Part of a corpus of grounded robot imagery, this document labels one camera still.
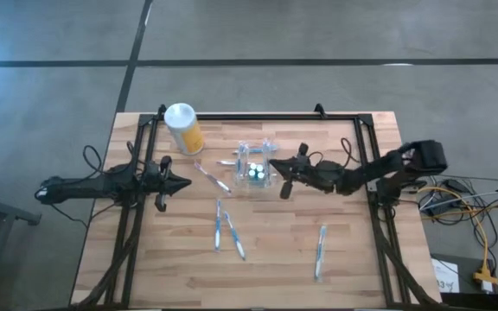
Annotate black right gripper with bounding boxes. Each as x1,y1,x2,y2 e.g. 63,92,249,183
269,143,326,200

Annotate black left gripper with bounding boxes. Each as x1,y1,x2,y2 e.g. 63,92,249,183
143,155,193,213

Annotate yellow white wipes canister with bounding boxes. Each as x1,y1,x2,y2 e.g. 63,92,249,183
163,102,206,156

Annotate clear acrylic organizer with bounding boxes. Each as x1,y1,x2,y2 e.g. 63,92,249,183
233,137,277,190

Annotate white paper note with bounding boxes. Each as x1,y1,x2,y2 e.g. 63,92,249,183
431,257,461,294

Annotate yellow plug adapter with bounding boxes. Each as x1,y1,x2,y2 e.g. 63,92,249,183
473,266,498,295

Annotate black aluminium table frame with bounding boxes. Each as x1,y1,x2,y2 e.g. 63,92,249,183
70,103,443,310

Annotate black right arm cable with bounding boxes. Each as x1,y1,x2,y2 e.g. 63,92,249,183
339,137,354,166

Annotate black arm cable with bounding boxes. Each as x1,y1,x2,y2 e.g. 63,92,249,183
82,141,137,174
339,137,354,166

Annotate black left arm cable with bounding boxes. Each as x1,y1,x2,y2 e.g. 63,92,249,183
82,141,137,174

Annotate black floor cable bundle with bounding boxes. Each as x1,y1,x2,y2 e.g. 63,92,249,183
417,176,498,225

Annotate orange floor cable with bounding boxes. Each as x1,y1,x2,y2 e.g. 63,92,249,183
417,186,492,277

